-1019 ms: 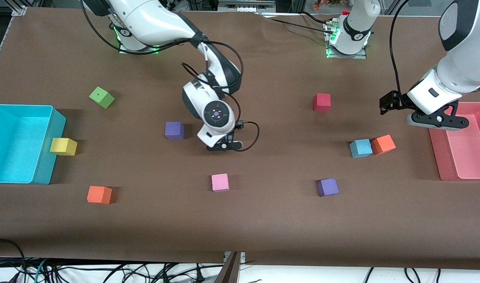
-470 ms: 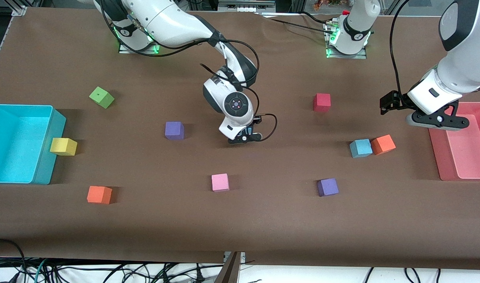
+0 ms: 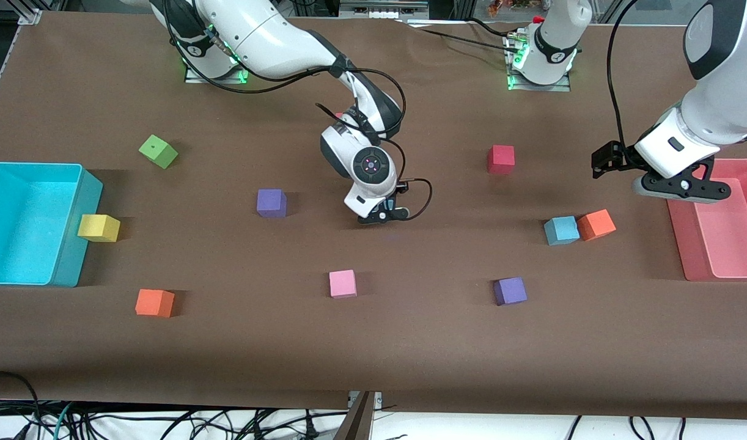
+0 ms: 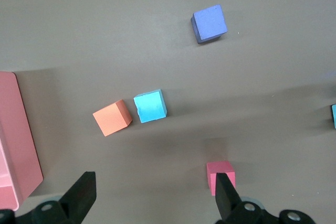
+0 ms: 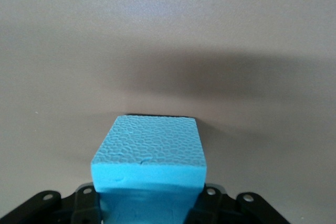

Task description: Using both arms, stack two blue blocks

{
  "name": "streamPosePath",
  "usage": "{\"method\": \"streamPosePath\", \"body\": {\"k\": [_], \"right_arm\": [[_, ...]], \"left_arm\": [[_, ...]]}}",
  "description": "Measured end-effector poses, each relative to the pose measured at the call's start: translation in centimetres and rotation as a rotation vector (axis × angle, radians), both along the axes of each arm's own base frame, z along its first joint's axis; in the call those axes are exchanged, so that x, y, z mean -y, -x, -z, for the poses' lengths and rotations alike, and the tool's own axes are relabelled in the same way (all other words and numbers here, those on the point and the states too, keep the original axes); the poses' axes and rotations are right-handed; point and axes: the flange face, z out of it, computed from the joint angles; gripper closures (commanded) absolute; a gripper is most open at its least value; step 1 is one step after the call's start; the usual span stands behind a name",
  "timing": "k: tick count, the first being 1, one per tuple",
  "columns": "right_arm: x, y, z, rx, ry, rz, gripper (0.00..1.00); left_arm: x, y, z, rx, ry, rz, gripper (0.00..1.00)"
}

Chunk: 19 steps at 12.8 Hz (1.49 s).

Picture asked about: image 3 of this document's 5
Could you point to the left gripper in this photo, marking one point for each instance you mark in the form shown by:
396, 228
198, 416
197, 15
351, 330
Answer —
621, 155

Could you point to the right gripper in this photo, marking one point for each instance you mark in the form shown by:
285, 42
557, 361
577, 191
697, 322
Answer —
394, 196

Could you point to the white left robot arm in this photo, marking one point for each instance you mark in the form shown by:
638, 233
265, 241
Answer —
722, 104

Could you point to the pink plastic bin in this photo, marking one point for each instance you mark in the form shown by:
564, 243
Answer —
728, 244

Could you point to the pink foam block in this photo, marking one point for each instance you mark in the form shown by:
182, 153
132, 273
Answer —
342, 283

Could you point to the orange foam block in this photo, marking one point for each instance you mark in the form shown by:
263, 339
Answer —
153, 302
596, 224

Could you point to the purple foam block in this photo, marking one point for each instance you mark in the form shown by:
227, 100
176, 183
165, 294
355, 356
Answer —
510, 291
271, 203

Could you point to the brown table cover sheet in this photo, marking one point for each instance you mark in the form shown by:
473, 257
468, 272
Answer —
410, 354

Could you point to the green foam block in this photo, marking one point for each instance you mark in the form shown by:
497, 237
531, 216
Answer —
158, 151

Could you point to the yellow foam block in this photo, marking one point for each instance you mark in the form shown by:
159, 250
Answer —
98, 227

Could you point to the cyan plastic bin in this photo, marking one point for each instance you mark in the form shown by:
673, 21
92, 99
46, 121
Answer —
19, 220

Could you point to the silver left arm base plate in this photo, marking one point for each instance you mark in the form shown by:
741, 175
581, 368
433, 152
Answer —
563, 87

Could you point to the small metal clamp bracket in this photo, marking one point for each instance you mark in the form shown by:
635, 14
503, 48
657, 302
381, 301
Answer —
378, 398

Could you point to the aluminium frame profile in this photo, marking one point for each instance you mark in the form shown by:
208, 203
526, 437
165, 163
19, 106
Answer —
379, 11

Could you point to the dark camera stand post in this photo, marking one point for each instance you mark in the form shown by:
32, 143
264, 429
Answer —
358, 425

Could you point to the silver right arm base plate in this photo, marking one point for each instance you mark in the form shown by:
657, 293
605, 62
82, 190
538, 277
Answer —
193, 78

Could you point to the silver table corner bracket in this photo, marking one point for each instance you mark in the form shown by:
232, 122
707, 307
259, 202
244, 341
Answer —
30, 16

